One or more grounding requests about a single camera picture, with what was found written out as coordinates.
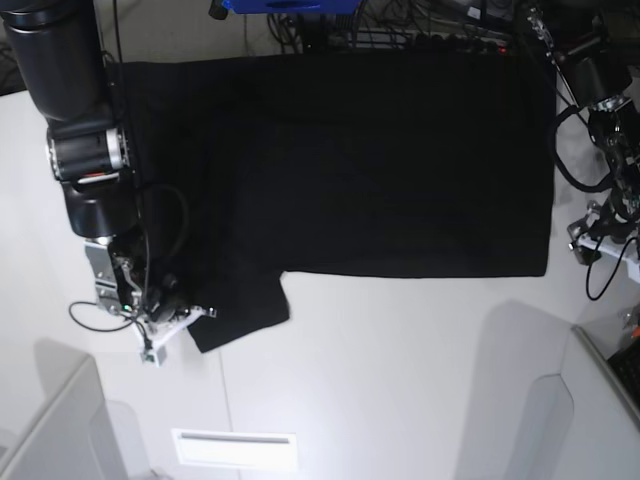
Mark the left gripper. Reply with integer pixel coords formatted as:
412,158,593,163
567,200,639,265

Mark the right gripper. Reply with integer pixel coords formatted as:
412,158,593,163
132,274,217,345

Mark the black T-shirt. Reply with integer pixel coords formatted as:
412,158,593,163
119,52,556,352

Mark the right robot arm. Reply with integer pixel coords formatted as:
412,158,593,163
1,1,216,361

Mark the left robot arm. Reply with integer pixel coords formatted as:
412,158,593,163
521,1,639,266

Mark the black keyboard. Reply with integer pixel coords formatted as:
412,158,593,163
608,340,640,405

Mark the black power strip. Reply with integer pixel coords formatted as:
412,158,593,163
351,29,512,55

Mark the blue box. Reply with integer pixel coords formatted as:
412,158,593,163
222,0,360,15

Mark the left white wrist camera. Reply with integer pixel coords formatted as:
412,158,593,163
622,243,640,284

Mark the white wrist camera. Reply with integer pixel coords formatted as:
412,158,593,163
622,243,640,284
140,346,167,367

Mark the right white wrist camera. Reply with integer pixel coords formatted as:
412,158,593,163
140,346,167,367

